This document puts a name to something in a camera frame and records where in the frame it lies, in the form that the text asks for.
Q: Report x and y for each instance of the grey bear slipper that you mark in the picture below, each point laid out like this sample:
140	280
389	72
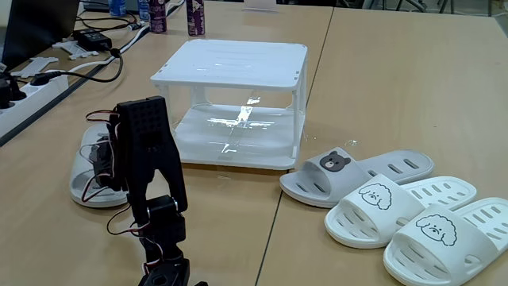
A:
79	186
349	180

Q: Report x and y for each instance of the white dog-print slipper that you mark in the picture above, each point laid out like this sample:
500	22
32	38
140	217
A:
381	214
436	254

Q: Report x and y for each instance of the white two-tier shoe rack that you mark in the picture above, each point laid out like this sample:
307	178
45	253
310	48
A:
238	63

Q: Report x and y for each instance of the white power strip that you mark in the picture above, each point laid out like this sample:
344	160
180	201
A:
35	99

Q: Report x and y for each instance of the black plug adapter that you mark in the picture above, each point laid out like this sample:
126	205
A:
6	93

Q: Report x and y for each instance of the black power adapter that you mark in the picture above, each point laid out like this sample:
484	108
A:
92	39

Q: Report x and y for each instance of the black laptop screen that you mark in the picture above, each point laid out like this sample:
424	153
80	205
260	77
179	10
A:
39	28

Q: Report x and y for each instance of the purple drink can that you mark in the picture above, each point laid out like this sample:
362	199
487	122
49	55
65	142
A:
158	18
195	18

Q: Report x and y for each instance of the blue bottle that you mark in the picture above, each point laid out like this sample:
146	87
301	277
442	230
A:
143	10
117	7

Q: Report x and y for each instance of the white card stand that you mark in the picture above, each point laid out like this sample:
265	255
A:
260	5

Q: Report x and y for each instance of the small clear tape scrap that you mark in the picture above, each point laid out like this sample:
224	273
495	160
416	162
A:
351	142

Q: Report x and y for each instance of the metal chair base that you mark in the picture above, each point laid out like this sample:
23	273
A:
451	5

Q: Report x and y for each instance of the white flat plastic bracket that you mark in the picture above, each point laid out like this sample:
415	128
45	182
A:
35	65
73	48

